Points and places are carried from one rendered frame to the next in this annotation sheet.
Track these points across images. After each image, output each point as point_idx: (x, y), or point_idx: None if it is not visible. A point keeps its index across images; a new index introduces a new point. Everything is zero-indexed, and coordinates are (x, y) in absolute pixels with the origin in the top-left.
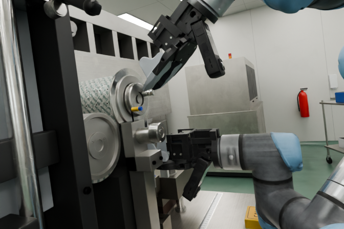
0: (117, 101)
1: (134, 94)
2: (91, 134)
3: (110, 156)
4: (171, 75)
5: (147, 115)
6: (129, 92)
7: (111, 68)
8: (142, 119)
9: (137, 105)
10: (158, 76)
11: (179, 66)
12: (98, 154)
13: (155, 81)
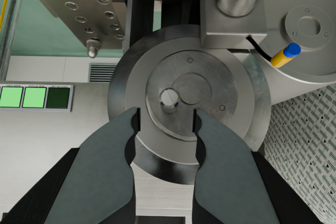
0: (254, 98)
1: (213, 105)
2: (319, 48)
3: (273, 2)
4: (112, 152)
5: (131, 50)
6: (233, 114)
7: (25, 187)
8: (213, 33)
9: (207, 75)
10: (236, 147)
11: (72, 210)
12: (312, 11)
13: (221, 128)
